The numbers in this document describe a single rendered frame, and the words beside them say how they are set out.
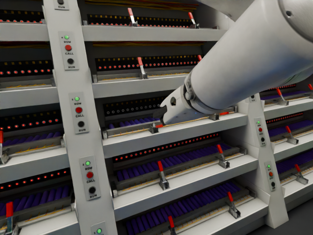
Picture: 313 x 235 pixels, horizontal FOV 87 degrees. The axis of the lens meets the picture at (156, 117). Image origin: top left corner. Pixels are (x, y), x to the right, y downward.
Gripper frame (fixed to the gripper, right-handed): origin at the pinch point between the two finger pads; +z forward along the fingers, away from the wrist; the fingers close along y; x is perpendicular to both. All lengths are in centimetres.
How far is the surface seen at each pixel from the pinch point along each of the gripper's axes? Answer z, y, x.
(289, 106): 15, 71, -2
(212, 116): 16.2, 25.7, 0.6
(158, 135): 14.9, 0.5, -2.4
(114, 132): 18.6, -13.3, 2.4
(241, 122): 16.1, 39.4, -4.5
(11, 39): 10, -37, 33
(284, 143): 21, 67, -19
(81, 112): 12.5, -22.1, 9.0
